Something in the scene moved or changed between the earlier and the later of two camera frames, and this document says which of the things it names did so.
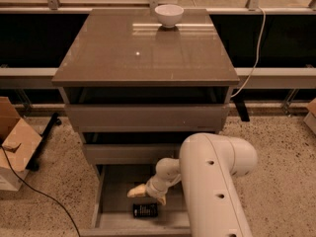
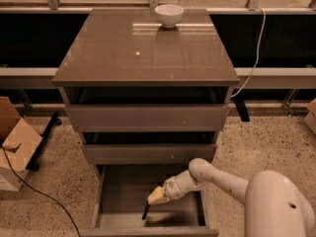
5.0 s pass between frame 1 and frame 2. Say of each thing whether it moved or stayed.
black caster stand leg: stayed
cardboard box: stayed
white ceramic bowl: stayed
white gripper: moved
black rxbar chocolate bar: moved
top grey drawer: stayed
